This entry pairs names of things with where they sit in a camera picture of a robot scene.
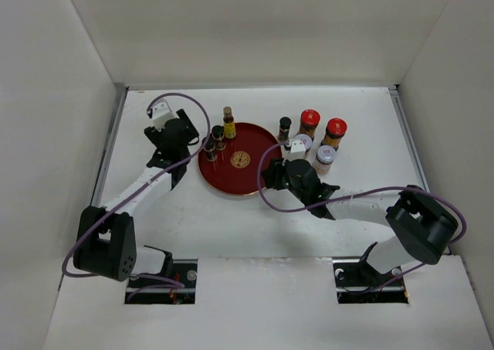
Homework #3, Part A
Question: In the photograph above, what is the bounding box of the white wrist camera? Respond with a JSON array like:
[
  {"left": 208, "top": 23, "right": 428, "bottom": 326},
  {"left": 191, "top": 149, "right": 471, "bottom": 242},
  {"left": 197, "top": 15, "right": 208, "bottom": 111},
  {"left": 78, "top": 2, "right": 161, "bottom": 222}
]
[
  {"left": 147, "top": 98, "right": 175, "bottom": 131},
  {"left": 286, "top": 139, "right": 306, "bottom": 161}
]

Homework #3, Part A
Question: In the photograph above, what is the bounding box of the yellow label sesame oil bottle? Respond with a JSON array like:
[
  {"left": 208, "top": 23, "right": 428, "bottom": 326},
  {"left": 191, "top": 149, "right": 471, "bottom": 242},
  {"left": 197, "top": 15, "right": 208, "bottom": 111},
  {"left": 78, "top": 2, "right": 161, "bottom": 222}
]
[{"left": 223, "top": 106, "right": 236, "bottom": 139}]

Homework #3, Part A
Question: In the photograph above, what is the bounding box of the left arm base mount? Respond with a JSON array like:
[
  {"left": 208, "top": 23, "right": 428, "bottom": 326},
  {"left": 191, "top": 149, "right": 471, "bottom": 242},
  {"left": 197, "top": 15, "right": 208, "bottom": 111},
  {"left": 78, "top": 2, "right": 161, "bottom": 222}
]
[{"left": 124, "top": 260, "right": 198, "bottom": 305}]

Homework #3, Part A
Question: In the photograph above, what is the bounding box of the red lid orange jar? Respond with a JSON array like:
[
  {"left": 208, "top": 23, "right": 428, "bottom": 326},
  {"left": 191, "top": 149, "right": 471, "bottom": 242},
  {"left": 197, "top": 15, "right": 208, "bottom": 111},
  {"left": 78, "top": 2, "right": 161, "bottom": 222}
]
[{"left": 321, "top": 117, "right": 347, "bottom": 151}]

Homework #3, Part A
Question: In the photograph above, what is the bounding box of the white lid paste jar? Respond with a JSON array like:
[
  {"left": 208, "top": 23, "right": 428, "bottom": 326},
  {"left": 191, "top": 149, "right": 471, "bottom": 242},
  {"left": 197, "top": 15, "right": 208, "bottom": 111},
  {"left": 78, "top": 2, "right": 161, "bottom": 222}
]
[{"left": 313, "top": 145, "right": 337, "bottom": 175}]

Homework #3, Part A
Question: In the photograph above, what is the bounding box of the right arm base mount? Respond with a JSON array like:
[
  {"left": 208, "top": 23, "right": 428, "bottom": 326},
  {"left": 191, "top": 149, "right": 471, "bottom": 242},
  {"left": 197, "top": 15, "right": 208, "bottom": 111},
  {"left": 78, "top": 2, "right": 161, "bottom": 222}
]
[{"left": 333, "top": 258, "right": 408, "bottom": 304}]

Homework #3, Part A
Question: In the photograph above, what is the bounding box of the black cap spice bottle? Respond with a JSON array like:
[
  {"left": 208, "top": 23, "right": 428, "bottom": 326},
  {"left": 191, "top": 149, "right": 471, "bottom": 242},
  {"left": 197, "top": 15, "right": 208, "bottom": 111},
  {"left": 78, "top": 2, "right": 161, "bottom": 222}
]
[{"left": 211, "top": 125, "right": 226, "bottom": 151}]

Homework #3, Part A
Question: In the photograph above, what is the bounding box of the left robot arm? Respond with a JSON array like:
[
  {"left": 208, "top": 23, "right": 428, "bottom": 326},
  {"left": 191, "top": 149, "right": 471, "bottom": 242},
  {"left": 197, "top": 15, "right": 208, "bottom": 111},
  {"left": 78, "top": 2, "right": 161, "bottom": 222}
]
[{"left": 72, "top": 108, "right": 199, "bottom": 287}]

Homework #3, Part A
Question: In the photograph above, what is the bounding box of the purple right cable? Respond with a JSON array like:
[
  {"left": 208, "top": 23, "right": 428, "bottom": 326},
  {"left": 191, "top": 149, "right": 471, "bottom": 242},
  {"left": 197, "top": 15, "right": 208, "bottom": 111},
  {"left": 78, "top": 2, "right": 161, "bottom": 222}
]
[{"left": 256, "top": 141, "right": 468, "bottom": 293}]

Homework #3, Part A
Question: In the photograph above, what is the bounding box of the black cap pepper bottle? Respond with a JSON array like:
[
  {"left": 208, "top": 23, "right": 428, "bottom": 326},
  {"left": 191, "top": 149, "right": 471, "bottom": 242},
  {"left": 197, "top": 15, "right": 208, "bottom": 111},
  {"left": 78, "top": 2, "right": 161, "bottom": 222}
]
[{"left": 203, "top": 135, "right": 218, "bottom": 162}]

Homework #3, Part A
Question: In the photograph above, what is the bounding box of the red round tray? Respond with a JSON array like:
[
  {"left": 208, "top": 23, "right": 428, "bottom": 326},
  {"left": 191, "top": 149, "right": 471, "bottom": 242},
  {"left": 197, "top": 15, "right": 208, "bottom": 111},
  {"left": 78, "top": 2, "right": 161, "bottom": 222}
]
[{"left": 198, "top": 122, "right": 282, "bottom": 196}]

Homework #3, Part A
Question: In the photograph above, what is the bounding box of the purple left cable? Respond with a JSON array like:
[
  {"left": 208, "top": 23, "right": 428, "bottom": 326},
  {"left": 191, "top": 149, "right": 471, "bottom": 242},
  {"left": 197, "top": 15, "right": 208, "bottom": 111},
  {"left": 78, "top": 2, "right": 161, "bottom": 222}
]
[{"left": 63, "top": 92, "right": 214, "bottom": 301}]

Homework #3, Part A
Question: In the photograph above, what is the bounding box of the purple cable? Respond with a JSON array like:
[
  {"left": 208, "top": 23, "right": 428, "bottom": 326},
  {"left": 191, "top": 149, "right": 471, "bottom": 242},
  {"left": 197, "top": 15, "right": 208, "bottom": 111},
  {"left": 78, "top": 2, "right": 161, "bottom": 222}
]
[
  {"left": 256, "top": 141, "right": 468, "bottom": 293},
  {"left": 63, "top": 92, "right": 214, "bottom": 301}
]

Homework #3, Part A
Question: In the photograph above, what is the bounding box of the red lid sauce jar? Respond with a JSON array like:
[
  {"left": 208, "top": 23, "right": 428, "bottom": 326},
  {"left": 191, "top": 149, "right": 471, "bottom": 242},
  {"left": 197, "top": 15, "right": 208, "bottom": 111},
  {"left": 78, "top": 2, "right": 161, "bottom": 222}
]
[{"left": 298, "top": 109, "right": 320, "bottom": 140}]

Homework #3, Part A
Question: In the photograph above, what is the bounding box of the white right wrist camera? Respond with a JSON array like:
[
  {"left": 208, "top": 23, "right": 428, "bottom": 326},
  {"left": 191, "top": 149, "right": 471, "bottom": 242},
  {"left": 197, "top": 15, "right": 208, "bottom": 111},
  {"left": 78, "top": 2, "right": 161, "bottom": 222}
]
[{"left": 286, "top": 139, "right": 306, "bottom": 161}]

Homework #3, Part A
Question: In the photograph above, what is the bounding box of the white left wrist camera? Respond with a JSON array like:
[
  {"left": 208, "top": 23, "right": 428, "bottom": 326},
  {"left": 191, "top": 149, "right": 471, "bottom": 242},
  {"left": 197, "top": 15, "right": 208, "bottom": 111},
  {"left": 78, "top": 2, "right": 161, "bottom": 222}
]
[{"left": 147, "top": 98, "right": 175, "bottom": 131}]

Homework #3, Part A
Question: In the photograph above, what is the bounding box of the white lid sauce jar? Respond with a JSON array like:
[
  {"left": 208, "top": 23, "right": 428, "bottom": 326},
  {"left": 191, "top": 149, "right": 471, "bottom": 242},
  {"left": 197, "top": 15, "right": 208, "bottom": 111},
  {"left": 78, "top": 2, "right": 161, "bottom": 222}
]
[{"left": 295, "top": 134, "right": 313, "bottom": 159}]

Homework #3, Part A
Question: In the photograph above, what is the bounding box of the black label spice bottle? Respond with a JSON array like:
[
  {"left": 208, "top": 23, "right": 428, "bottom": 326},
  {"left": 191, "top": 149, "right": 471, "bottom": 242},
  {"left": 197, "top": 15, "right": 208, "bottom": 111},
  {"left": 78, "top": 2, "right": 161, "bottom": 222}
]
[{"left": 277, "top": 117, "right": 292, "bottom": 142}]

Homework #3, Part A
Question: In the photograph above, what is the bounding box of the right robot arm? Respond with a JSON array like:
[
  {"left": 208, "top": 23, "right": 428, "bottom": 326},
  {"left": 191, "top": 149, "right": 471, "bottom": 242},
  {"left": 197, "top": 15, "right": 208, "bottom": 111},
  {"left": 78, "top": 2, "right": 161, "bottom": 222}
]
[{"left": 259, "top": 158, "right": 458, "bottom": 285}]

